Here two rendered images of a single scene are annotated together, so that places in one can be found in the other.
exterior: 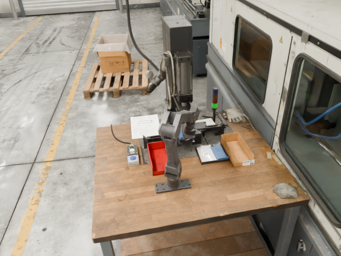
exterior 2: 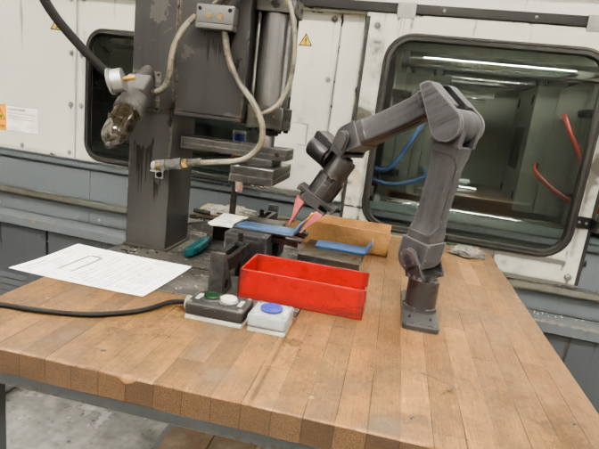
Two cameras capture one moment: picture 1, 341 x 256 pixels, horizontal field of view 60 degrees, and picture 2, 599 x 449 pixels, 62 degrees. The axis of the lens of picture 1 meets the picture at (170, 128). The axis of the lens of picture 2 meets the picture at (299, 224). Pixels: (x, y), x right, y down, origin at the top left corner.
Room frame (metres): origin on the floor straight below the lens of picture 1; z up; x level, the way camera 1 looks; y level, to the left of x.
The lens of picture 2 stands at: (1.14, 1.00, 1.27)
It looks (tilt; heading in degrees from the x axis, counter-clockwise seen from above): 13 degrees down; 289
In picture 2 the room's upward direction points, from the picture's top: 7 degrees clockwise
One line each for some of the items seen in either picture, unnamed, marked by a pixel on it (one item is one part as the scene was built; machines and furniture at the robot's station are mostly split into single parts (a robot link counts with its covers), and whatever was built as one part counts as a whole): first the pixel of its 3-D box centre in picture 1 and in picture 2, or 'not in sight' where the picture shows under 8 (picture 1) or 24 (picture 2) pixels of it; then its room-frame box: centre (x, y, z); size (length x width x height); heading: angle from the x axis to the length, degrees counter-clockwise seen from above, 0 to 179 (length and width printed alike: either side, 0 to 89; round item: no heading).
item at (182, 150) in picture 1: (185, 136); (226, 257); (1.70, -0.11, 0.88); 0.65 x 0.50 x 0.03; 99
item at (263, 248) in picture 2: (184, 136); (256, 244); (1.62, -0.09, 0.94); 0.20 x 0.10 x 0.07; 99
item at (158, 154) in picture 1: (159, 157); (305, 284); (1.42, 0.08, 0.93); 0.25 x 0.12 x 0.06; 9
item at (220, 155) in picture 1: (219, 151); (344, 242); (1.44, -0.30, 0.93); 0.15 x 0.07 x 0.03; 10
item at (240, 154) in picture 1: (236, 149); (347, 234); (1.46, -0.41, 0.93); 0.25 x 0.13 x 0.08; 9
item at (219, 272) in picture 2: (148, 141); (221, 270); (1.58, 0.15, 0.95); 0.06 x 0.03 x 0.09; 99
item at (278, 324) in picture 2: (133, 161); (269, 324); (1.43, 0.24, 0.90); 0.07 x 0.07 x 0.06; 9
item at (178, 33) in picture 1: (178, 58); (224, 27); (1.74, -0.07, 1.44); 0.17 x 0.13 x 0.42; 9
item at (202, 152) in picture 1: (211, 153); (332, 254); (1.46, -0.25, 0.91); 0.17 x 0.16 x 0.02; 99
